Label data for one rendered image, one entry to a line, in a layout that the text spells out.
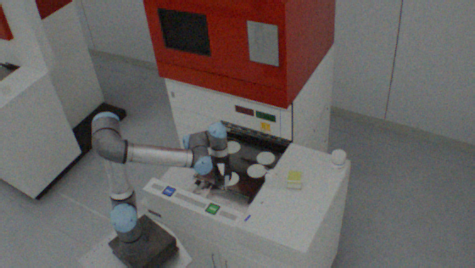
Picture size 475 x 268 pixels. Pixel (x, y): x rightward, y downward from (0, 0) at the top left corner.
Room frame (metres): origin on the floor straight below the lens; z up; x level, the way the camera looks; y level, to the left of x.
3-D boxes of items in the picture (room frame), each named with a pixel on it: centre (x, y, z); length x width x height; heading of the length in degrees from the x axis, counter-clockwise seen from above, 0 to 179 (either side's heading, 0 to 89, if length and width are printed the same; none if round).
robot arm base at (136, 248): (1.16, 0.55, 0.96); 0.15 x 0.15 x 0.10
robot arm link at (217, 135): (1.40, 0.10, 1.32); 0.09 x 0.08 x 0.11; 101
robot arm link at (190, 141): (1.37, 0.19, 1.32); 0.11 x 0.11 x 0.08; 11
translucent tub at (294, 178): (1.38, -0.24, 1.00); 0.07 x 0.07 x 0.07; 76
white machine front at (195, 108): (1.92, 0.06, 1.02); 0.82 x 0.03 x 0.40; 57
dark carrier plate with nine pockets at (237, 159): (1.63, 0.02, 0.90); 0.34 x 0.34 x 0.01; 57
